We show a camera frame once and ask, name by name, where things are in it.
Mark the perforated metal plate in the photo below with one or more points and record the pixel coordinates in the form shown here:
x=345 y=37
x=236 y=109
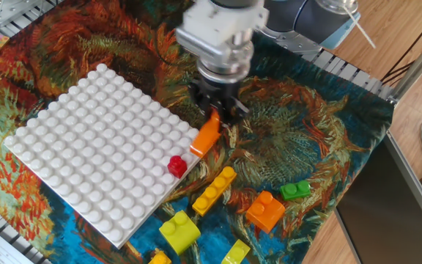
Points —
x=9 y=11

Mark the small red block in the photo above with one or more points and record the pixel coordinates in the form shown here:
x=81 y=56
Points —
x=177 y=166

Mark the large lime two-stud block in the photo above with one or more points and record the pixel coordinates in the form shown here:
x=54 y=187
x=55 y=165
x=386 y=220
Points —
x=180 y=232

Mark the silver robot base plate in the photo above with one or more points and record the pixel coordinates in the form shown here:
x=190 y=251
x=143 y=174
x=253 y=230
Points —
x=299 y=44

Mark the black monitor panel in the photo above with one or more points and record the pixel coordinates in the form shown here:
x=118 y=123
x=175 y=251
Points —
x=387 y=212

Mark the large yellow four-stud block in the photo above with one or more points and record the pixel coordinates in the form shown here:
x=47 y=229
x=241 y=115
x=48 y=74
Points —
x=159 y=258

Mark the small lime single-stud block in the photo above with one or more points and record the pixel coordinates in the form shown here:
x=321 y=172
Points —
x=236 y=253

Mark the slim orange sloped block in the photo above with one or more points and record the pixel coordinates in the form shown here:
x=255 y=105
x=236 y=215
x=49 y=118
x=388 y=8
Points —
x=205 y=137

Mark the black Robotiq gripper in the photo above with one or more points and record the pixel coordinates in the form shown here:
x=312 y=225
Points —
x=220 y=93

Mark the slim yellow four-stud block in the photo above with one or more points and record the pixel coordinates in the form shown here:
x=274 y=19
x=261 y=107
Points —
x=212 y=192

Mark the white zip tie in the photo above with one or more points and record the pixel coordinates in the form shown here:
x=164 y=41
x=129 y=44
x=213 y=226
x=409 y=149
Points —
x=359 y=27

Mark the orange two-stud block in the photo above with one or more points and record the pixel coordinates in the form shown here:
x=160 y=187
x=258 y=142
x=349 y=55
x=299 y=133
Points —
x=266 y=212

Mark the white and silver wrist adapter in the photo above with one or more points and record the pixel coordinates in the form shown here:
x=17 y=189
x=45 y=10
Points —
x=218 y=33

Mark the small green two-stud block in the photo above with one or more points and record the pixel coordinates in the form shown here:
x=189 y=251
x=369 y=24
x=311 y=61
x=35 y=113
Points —
x=295 y=190

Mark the aluminium frame beam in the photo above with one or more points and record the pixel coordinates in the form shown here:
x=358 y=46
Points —
x=416 y=69

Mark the colourful sunflower pattern rug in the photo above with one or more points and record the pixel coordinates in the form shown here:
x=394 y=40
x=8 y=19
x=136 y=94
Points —
x=324 y=128

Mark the white studded baseplate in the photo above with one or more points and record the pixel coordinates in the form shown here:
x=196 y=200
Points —
x=97 y=154

